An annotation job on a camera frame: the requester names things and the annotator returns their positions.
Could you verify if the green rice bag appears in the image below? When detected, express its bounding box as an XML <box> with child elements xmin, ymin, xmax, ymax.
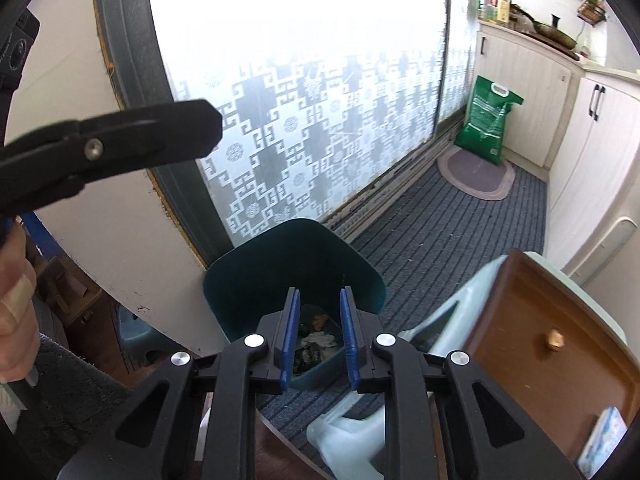
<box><xmin>454</xmin><ymin>75</ymin><xmax>525</xmax><ymax>165</ymax></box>

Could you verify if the striped grey carpet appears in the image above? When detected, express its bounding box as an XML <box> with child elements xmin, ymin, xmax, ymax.
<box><xmin>260</xmin><ymin>160</ymin><xmax>549</xmax><ymax>426</ymax></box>

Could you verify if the white double door cabinet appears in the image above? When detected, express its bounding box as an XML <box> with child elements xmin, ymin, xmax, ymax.
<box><xmin>547</xmin><ymin>62</ymin><xmax>640</xmax><ymax>272</ymax></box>

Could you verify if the teal plastic waste bin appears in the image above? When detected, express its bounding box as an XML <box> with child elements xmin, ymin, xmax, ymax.
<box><xmin>202</xmin><ymin>218</ymin><xmax>387</xmax><ymax>392</ymax></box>

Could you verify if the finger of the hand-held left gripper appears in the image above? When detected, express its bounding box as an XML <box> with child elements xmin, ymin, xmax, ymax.
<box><xmin>0</xmin><ymin>99</ymin><xmax>224</xmax><ymax>216</ymax></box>

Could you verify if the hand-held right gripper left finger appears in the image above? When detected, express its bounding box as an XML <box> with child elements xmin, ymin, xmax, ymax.
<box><xmin>57</xmin><ymin>286</ymin><xmax>302</xmax><ymax>480</ymax></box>

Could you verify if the dark grey cloth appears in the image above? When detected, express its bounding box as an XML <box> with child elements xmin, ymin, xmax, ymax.
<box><xmin>0</xmin><ymin>342</ymin><xmax>143</xmax><ymax>480</ymax></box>

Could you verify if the blue white tissue pack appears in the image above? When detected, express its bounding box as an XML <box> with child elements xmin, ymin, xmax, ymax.
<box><xmin>577</xmin><ymin>406</ymin><xmax>629</xmax><ymax>471</ymax></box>

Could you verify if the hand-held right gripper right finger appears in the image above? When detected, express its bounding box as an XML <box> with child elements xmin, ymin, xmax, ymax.
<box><xmin>339</xmin><ymin>285</ymin><xmax>583</xmax><ymax>480</ymax></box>

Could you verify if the grey oval floor mat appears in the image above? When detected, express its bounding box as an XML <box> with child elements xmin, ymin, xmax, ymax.
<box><xmin>437</xmin><ymin>146</ymin><xmax>517</xmax><ymax>202</ymax></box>

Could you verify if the dark wok pan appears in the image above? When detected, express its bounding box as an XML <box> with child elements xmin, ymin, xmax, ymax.
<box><xmin>510</xmin><ymin>6</ymin><xmax>579</xmax><ymax>49</ymax></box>

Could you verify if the person's left hand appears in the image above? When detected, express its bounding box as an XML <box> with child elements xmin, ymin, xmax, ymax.
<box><xmin>0</xmin><ymin>217</ymin><xmax>42</xmax><ymax>386</ymax></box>

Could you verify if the small teal stool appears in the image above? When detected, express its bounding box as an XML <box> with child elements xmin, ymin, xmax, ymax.
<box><xmin>117</xmin><ymin>305</ymin><xmax>172</xmax><ymax>367</ymax></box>

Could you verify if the white single door cabinet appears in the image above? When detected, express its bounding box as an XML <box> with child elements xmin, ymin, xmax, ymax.
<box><xmin>474</xmin><ymin>20</ymin><xmax>586</xmax><ymax>169</ymax></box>

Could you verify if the wall spice rack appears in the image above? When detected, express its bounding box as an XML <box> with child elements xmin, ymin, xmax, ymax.
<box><xmin>576</xmin><ymin>0</ymin><xmax>609</xmax><ymax>26</ymax></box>

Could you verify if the pale green plastic stool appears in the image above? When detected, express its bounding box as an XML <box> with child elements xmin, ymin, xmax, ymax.
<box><xmin>306</xmin><ymin>255</ymin><xmax>628</xmax><ymax>480</ymax></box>

